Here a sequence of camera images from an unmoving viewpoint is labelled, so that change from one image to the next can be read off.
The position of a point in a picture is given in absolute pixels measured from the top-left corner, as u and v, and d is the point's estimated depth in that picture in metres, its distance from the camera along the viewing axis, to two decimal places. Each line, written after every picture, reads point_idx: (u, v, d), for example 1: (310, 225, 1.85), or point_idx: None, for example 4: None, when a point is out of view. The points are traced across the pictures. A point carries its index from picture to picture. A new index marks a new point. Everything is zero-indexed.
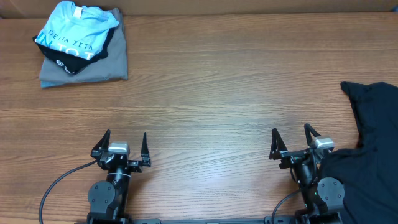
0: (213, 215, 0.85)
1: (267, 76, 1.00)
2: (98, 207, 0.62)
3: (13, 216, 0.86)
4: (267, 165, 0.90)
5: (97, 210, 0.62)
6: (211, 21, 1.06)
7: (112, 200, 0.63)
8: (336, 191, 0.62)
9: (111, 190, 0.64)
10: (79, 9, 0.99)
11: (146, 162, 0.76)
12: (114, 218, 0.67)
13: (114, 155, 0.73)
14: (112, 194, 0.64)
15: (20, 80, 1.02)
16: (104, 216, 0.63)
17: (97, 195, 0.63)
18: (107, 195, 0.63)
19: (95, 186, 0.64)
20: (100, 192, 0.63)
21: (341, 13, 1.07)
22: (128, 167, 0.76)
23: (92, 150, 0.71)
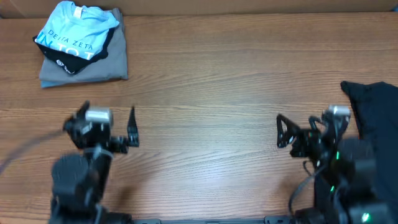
0: (212, 215, 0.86)
1: (267, 76, 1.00)
2: (64, 183, 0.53)
3: (13, 215, 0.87)
4: (267, 165, 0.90)
5: (63, 188, 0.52)
6: (211, 21, 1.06)
7: (83, 173, 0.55)
8: (362, 150, 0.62)
9: (82, 163, 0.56)
10: (79, 9, 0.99)
11: (132, 140, 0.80)
12: (87, 203, 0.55)
13: (91, 124, 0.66)
14: (83, 167, 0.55)
15: (20, 80, 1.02)
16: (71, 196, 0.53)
17: (64, 170, 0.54)
18: (78, 168, 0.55)
19: (61, 161, 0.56)
20: (68, 167, 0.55)
21: (341, 13, 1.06)
22: (111, 142, 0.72)
23: (66, 122, 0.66)
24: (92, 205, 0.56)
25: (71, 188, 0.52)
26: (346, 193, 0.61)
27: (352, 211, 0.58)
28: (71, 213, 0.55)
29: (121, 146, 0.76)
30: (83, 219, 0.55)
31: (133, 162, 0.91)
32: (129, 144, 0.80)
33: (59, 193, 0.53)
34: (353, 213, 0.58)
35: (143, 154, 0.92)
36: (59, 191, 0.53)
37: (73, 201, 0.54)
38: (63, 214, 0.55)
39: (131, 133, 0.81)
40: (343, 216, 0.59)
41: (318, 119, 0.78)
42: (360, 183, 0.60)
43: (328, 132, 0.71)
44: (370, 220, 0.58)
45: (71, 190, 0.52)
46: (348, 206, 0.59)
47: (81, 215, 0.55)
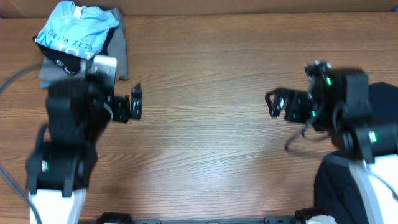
0: (213, 215, 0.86)
1: (267, 76, 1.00)
2: (60, 98, 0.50)
3: (13, 216, 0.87)
4: (267, 164, 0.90)
5: (57, 104, 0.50)
6: (211, 21, 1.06)
7: (78, 91, 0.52)
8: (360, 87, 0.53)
9: (80, 83, 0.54)
10: (79, 9, 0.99)
11: (133, 108, 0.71)
12: (78, 129, 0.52)
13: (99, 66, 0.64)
14: (79, 86, 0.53)
15: (19, 80, 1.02)
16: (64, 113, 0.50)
17: (60, 88, 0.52)
18: (74, 86, 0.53)
19: (61, 81, 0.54)
20: (63, 86, 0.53)
21: (341, 13, 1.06)
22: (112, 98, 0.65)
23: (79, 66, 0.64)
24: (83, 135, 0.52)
25: (66, 102, 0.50)
26: (346, 114, 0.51)
27: (359, 133, 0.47)
28: (61, 143, 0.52)
29: (124, 109, 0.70)
30: (69, 153, 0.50)
31: (133, 163, 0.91)
32: (130, 112, 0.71)
33: (51, 110, 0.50)
34: (360, 133, 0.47)
35: (143, 154, 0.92)
36: (52, 108, 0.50)
37: (64, 122, 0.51)
38: (51, 145, 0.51)
39: (134, 98, 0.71)
40: (347, 138, 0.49)
41: (286, 88, 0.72)
42: (358, 111, 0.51)
43: (315, 85, 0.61)
44: (376, 141, 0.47)
45: (64, 107, 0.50)
46: (352, 128, 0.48)
47: (69, 148, 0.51)
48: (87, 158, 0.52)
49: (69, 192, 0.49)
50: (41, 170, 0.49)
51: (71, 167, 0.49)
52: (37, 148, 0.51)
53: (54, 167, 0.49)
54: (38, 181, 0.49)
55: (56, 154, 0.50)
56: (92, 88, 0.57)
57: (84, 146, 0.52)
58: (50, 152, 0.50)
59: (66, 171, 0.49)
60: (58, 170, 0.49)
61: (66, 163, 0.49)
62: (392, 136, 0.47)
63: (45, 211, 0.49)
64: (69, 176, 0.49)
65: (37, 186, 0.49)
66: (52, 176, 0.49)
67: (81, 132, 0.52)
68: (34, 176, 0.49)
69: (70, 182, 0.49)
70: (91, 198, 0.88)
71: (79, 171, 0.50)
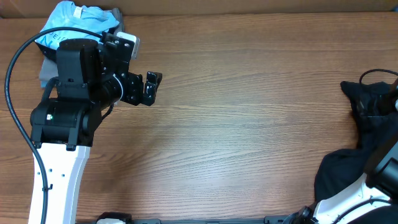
0: (213, 215, 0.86)
1: (267, 76, 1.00)
2: (69, 50, 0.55)
3: (13, 216, 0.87)
4: (267, 165, 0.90)
5: (68, 51, 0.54)
6: (211, 21, 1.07)
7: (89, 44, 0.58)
8: None
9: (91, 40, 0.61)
10: (79, 9, 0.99)
11: (146, 94, 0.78)
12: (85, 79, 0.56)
13: (118, 40, 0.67)
14: (91, 42, 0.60)
15: (19, 80, 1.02)
16: (73, 59, 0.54)
17: (73, 43, 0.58)
18: (86, 42, 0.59)
19: (71, 40, 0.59)
20: (76, 42, 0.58)
21: (341, 13, 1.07)
22: (125, 75, 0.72)
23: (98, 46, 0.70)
24: (89, 91, 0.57)
25: (75, 53, 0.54)
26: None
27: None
28: (69, 98, 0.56)
29: (136, 90, 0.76)
30: (74, 107, 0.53)
31: (133, 163, 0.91)
32: (142, 96, 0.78)
33: (61, 61, 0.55)
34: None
35: (143, 154, 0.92)
36: (61, 59, 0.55)
37: (73, 76, 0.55)
38: (58, 100, 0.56)
39: (149, 81, 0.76)
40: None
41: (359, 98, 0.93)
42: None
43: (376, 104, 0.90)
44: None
45: (74, 59, 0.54)
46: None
47: (75, 102, 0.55)
48: (91, 114, 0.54)
49: (73, 143, 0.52)
50: (46, 120, 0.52)
51: (75, 119, 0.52)
52: (42, 101, 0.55)
53: (60, 119, 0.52)
54: (42, 132, 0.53)
55: (62, 106, 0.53)
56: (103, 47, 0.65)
57: (89, 103, 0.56)
58: (55, 104, 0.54)
59: (69, 120, 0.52)
60: (63, 121, 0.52)
61: (69, 117, 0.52)
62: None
63: (51, 160, 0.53)
64: (74, 127, 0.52)
65: (42, 136, 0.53)
66: (56, 127, 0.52)
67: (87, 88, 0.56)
68: (40, 126, 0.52)
69: (75, 132, 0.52)
70: (91, 198, 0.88)
71: (83, 124, 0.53)
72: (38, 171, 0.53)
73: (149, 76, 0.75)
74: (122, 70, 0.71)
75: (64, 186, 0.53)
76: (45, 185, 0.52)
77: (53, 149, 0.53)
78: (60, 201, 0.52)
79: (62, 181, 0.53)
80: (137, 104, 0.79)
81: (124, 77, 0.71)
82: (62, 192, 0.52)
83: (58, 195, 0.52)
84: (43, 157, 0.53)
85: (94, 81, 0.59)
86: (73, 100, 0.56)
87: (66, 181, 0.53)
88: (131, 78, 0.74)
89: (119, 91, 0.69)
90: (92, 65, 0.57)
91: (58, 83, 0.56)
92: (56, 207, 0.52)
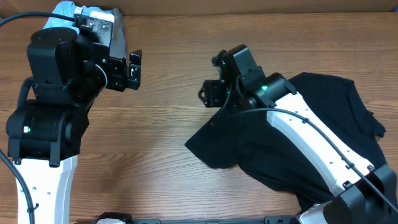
0: (213, 215, 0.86)
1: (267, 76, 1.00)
2: (43, 46, 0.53)
3: (13, 216, 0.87)
4: (264, 171, 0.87)
5: (44, 49, 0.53)
6: (210, 21, 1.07)
7: (69, 38, 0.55)
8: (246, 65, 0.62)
9: (71, 32, 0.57)
10: (79, 9, 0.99)
11: (131, 77, 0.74)
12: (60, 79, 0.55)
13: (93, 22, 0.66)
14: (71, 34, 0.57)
15: (19, 80, 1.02)
16: (49, 58, 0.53)
17: (48, 36, 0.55)
18: (64, 34, 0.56)
19: (47, 30, 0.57)
20: (52, 34, 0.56)
21: (341, 14, 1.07)
22: (107, 60, 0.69)
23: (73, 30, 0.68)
24: (67, 92, 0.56)
25: (49, 52, 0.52)
26: (245, 81, 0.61)
27: (257, 94, 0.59)
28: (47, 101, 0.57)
29: (120, 76, 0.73)
30: (55, 114, 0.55)
31: (132, 162, 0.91)
32: (127, 79, 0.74)
33: (36, 60, 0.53)
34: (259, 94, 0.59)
35: (143, 154, 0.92)
36: (37, 59, 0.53)
37: (50, 78, 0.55)
38: (35, 105, 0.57)
39: (133, 63, 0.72)
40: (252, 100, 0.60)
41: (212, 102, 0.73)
42: (244, 64, 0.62)
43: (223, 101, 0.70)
44: (267, 89, 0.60)
45: (50, 58, 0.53)
46: (251, 91, 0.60)
47: (58, 109, 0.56)
48: (75, 117, 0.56)
49: (56, 159, 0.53)
50: (24, 132, 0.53)
51: (57, 128, 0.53)
52: (18, 108, 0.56)
53: (37, 129, 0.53)
54: (20, 144, 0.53)
55: (40, 116, 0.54)
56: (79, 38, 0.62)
57: (72, 109, 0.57)
58: (32, 114, 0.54)
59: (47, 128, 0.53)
60: (43, 130, 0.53)
61: (51, 125, 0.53)
62: (280, 85, 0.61)
63: (34, 178, 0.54)
64: (56, 140, 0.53)
65: (20, 151, 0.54)
66: (36, 139, 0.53)
67: (68, 89, 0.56)
68: (17, 139, 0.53)
69: (57, 147, 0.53)
70: (91, 198, 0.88)
71: (66, 132, 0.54)
72: (20, 189, 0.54)
73: (132, 56, 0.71)
74: (101, 56, 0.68)
75: (50, 203, 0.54)
76: (30, 206, 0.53)
77: (35, 165, 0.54)
78: (48, 218, 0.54)
79: (48, 198, 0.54)
80: (121, 91, 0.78)
81: (105, 63, 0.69)
82: (49, 209, 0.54)
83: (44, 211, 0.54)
84: (24, 176, 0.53)
85: (76, 79, 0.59)
86: (51, 103, 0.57)
87: (51, 198, 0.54)
88: (112, 62, 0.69)
89: (102, 79, 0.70)
90: (71, 63, 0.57)
91: (35, 85, 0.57)
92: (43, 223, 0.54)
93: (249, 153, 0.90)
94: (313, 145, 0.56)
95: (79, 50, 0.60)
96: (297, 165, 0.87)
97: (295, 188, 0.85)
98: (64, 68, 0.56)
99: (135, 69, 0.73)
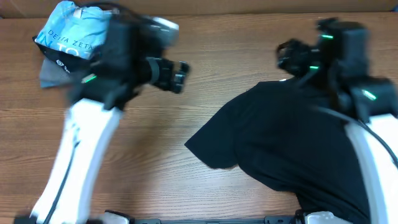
0: (213, 215, 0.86)
1: (267, 76, 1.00)
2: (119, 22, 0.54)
3: (13, 216, 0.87)
4: (263, 172, 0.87)
5: (116, 25, 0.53)
6: (211, 21, 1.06)
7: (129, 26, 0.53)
8: (359, 46, 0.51)
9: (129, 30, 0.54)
10: (79, 9, 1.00)
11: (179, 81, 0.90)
12: (124, 55, 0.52)
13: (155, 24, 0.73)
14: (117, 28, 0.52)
15: (20, 80, 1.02)
16: (122, 33, 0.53)
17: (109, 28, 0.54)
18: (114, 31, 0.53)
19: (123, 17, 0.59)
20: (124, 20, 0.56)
21: (341, 13, 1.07)
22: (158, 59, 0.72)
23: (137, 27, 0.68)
24: (129, 61, 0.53)
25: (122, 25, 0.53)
26: (346, 73, 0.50)
27: (354, 91, 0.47)
28: (112, 67, 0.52)
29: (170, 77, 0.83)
30: (111, 74, 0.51)
31: (133, 162, 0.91)
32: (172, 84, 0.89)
33: (109, 32, 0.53)
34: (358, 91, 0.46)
35: (143, 154, 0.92)
36: (111, 30, 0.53)
37: (116, 48, 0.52)
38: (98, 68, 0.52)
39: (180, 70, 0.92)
40: (344, 96, 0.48)
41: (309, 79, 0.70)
42: (356, 48, 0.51)
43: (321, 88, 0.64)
44: (375, 101, 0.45)
45: (120, 31, 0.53)
46: (348, 86, 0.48)
47: (114, 73, 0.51)
48: (127, 89, 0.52)
49: (107, 106, 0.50)
50: (83, 82, 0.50)
51: (115, 86, 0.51)
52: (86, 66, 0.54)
53: (97, 82, 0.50)
54: (81, 93, 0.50)
55: (101, 73, 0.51)
56: (143, 32, 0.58)
57: (124, 78, 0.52)
58: (96, 66, 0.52)
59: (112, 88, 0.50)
60: (103, 85, 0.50)
61: (111, 83, 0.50)
62: (390, 94, 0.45)
63: (84, 119, 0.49)
64: (114, 91, 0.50)
65: (78, 96, 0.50)
66: (94, 91, 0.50)
67: (129, 63, 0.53)
68: (78, 85, 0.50)
69: (111, 98, 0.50)
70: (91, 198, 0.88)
71: (120, 91, 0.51)
72: (69, 127, 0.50)
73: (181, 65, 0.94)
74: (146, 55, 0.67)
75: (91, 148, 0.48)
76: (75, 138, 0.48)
77: (89, 109, 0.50)
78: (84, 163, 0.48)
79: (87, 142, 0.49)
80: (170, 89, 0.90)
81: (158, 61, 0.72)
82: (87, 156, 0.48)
83: (80, 158, 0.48)
84: (76, 113, 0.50)
85: (135, 58, 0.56)
86: (110, 71, 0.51)
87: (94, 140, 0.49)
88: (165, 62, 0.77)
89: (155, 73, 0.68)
90: (134, 43, 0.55)
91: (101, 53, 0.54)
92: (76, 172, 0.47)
93: (249, 153, 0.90)
94: (387, 183, 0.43)
95: (135, 29, 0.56)
96: (300, 168, 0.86)
97: (295, 188, 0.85)
98: (131, 46, 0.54)
99: (181, 75, 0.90)
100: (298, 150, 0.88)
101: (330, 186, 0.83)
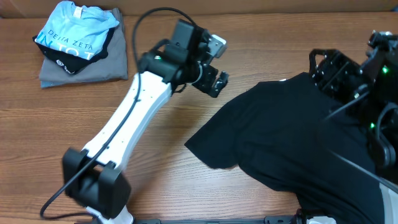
0: (213, 215, 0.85)
1: (267, 76, 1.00)
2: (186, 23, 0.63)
3: (13, 216, 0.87)
4: (264, 171, 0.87)
5: (185, 26, 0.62)
6: (211, 21, 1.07)
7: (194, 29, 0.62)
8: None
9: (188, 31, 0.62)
10: (79, 9, 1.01)
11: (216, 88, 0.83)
12: (185, 50, 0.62)
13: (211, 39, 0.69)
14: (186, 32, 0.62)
15: (20, 80, 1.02)
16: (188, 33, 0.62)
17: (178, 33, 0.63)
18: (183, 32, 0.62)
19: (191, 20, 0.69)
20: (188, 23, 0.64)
21: (341, 14, 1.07)
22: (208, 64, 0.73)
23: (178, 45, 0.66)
24: (188, 55, 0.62)
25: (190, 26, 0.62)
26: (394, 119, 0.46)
27: None
28: (173, 55, 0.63)
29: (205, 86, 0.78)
30: (175, 60, 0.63)
31: (133, 162, 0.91)
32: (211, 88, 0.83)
33: (176, 30, 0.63)
34: None
35: (143, 154, 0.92)
36: (178, 28, 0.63)
37: (180, 41, 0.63)
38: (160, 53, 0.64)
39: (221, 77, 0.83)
40: (389, 150, 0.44)
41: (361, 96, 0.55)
42: None
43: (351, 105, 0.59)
44: None
45: (187, 30, 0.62)
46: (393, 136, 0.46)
47: (174, 60, 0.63)
48: (180, 74, 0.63)
49: (168, 79, 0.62)
50: (153, 59, 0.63)
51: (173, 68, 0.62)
52: (154, 48, 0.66)
53: (161, 62, 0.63)
54: (147, 67, 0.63)
55: (164, 56, 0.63)
56: (203, 44, 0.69)
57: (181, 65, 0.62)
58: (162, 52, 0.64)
59: (173, 74, 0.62)
60: (166, 63, 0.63)
61: (169, 65, 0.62)
62: None
63: (147, 83, 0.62)
64: (173, 70, 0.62)
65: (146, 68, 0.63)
66: (157, 68, 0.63)
67: (188, 55, 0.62)
68: (147, 61, 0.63)
69: (170, 75, 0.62)
70: None
71: (177, 74, 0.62)
72: (134, 88, 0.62)
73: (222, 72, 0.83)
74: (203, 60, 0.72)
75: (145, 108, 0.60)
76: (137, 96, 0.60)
77: (153, 79, 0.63)
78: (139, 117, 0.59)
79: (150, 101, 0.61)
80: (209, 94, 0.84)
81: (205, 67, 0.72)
82: (142, 113, 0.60)
83: (137, 114, 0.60)
84: (143, 79, 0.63)
85: (190, 56, 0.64)
86: (171, 59, 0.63)
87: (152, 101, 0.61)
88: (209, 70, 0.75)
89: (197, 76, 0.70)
90: (194, 43, 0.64)
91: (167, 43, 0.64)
92: (132, 124, 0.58)
93: (249, 153, 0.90)
94: None
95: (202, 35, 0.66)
96: (300, 168, 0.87)
97: (295, 188, 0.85)
98: (190, 46, 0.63)
99: (221, 83, 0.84)
100: (300, 150, 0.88)
101: (331, 186, 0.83)
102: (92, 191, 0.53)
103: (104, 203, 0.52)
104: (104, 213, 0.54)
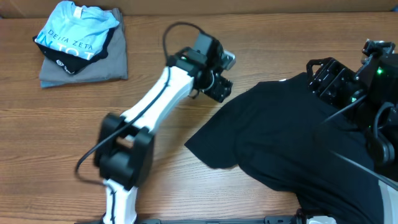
0: (213, 215, 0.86)
1: (267, 76, 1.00)
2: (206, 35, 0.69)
3: (13, 216, 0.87)
4: (264, 171, 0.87)
5: (206, 37, 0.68)
6: (211, 21, 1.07)
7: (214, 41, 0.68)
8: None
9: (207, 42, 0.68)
10: (79, 9, 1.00)
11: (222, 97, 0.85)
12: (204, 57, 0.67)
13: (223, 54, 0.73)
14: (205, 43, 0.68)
15: (20, 80, 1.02)
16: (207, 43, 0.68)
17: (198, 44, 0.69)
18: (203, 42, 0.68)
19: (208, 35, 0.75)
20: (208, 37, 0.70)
21: (341, 13, 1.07)
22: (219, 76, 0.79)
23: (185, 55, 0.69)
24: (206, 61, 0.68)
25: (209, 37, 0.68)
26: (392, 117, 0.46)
27: None
28: (194, 59, 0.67)
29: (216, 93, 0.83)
30: (195, 62, 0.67)
31: None
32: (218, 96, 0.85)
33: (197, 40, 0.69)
34: None
35: None
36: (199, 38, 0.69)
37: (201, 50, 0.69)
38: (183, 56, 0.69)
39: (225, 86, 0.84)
40: (388, 148, 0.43)
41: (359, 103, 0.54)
42: None
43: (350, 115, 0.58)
44: None
45: (206, 41, 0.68)
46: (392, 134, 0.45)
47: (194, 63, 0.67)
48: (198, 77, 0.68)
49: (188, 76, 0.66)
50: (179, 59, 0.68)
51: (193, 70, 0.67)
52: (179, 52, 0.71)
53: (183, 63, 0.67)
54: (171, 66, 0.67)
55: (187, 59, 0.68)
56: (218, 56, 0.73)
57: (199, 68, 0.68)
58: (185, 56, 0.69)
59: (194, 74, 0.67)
60: (188, 64, 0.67)
61: (191, 66, 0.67)
62: None
63: (175, 75, 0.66)
64: (194, 71, 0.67)
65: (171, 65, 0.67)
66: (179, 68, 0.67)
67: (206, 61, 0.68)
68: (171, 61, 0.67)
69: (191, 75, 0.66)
70: (91, 198, 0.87)
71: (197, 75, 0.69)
72: (163, 77, 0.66)
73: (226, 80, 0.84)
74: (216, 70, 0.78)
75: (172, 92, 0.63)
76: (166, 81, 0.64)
77: (179, 72, 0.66)
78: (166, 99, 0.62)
79: (174, 87, 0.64)
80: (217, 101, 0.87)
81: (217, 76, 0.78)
82: (170, 96, 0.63)
83: (166, 96, 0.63)
84: (171, 71, 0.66)
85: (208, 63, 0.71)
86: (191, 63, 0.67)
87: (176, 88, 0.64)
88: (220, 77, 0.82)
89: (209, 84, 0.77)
90: (213, 53, 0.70)
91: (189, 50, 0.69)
92: (160, 104, 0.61)
93: (250, 153, 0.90)
94: None
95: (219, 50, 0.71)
96: (300, 168, 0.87)
97: (295, 188, 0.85)
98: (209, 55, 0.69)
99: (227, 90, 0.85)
100: (300, 151, 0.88)
101: (332, 186, 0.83)
102: (120, 158, 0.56)
103: (134, 167, 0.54)
104: (130, 180, 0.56)
